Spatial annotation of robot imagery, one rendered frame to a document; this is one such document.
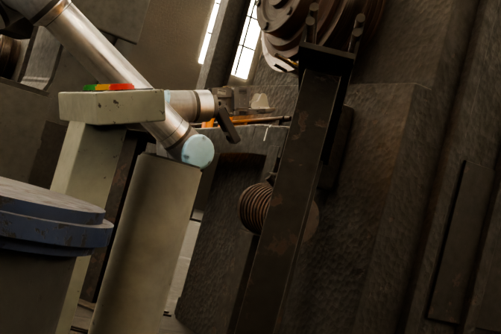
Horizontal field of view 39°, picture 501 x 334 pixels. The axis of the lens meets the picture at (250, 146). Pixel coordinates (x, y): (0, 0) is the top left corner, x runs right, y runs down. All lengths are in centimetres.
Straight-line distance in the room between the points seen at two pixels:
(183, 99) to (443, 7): 73
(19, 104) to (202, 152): 258
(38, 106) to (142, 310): 312
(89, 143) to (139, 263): 23
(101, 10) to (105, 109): 360
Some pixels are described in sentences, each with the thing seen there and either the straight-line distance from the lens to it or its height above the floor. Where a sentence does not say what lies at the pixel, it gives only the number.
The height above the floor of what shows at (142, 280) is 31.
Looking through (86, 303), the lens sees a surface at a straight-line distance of 245.
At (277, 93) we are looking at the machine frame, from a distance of 233.
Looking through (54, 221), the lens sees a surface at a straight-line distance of 76.
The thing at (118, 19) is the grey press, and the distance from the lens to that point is 470.
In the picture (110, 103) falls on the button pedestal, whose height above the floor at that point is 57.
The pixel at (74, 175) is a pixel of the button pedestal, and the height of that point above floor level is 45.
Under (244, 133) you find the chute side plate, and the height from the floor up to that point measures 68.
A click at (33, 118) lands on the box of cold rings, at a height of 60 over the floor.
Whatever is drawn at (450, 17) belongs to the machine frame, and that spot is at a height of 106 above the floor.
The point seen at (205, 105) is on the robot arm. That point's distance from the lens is 194.
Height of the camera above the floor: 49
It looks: 4 degrees up
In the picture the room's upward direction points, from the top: 15 degrees clockwise
